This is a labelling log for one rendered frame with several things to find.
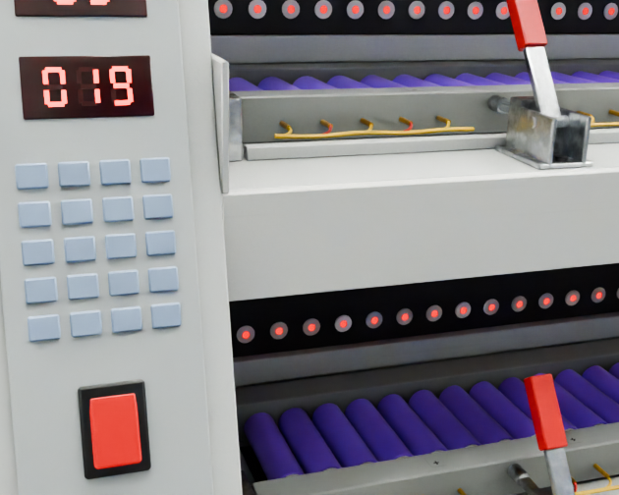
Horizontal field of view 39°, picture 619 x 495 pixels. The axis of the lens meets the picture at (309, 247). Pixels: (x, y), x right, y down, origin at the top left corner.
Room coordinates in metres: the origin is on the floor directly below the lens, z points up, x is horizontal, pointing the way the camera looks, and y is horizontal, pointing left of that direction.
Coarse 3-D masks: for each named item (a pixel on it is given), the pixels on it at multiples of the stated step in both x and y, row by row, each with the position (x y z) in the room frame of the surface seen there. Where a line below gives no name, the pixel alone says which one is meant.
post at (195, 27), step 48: (192, 0) 0.33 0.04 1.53; (192, 48) 0.33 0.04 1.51; (192, 96) 0.33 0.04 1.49; (192, 144) 0.33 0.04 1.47; (0, 288) 0.31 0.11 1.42; (0, 336) 0.31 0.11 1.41; (0, 384) 0.31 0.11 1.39; (0, 432) 0.31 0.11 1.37; (0, 480) 0.31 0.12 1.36; (240, 480) 0.34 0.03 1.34
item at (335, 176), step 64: (256, 0) 0.52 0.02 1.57; (320, 0) 0.53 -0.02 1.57; (384, 0) 0.55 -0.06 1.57; (448, 0) 0.56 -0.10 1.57; (512, 0) 0.42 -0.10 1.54; (576, 0) 0.59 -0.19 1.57; (256, 64) 0.52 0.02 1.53; (320, 64) 0.53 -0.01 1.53; (384, 64) 0.54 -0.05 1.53; (448, 64) 0.55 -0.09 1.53; (512, 64) 0.56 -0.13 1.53; (576, 64) 0.57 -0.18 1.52; (256, 128) 0.41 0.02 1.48; (320, 128) 0.42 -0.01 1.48; (384, 128) 0.43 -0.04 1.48; (448, 128) 0.43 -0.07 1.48; (512, 128) 0.42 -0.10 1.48; (576, 128) 0.40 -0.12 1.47; (256, 192) 0.34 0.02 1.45; (320, 192) 0.35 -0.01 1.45; (384, 192) 0.36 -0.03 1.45; (448, 192) 0.37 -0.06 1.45; (512, 192) 0.38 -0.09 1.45; (576, 192) 0.39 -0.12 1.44; (256, 256) 0.35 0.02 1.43; (320, 256) 0.36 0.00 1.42; (384, 256) 0.37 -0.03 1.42; (448, 256) 0.38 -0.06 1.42; (512, 256) 0.39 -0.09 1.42; (576, 256) 0.40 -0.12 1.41
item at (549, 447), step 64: (256, 320) 0.52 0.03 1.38; (320, 320) 0.53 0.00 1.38; (384, 320) 0.54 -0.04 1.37; (448, 320) 0.56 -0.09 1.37; (512, 320) 0.57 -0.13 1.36; (576, 320) 0.59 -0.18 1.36; (320, 384) 0.52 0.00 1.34; (384, 384) 0.52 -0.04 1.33; (448, 384) 0.54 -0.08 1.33; (512, 384) 0.54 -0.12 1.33; (576, 384) 0.54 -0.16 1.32; (256, 448) 0.47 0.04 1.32; (320, 448) 0.46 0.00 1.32; (384, 448) 0.47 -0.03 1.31; (448, 448) 0.48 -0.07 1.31; (512, 448) 0.46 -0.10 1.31; (576, 448) 0.46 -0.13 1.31
